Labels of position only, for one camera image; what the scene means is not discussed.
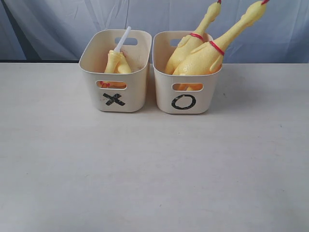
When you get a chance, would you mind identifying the white backdrop curtain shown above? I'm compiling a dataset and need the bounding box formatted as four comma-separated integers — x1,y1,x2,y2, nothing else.
0,0,309,63

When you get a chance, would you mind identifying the whole rubber chicken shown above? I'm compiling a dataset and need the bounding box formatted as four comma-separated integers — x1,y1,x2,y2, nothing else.
173,0,268,76
165,0,221,74

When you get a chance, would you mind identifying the severed rubber chicken head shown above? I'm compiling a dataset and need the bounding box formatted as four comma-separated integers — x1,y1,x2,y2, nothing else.
104,26,133,74

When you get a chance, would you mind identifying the cream bin marked X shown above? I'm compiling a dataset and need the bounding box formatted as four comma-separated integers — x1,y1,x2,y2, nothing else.
79,29,152,112

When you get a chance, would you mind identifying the cream bin marked O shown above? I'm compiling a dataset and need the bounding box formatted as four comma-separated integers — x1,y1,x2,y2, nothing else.
153,31,221,114

